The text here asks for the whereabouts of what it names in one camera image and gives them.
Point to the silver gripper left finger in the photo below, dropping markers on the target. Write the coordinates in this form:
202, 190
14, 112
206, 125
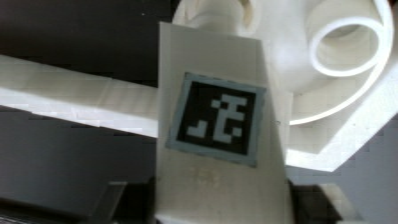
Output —
124, 205

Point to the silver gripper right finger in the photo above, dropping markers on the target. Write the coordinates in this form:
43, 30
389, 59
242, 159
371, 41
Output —
321, 206

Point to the white stool leg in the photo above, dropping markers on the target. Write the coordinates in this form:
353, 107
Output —
220, 178

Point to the white U-shaped fence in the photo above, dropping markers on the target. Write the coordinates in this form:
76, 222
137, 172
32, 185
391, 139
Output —
108, 103

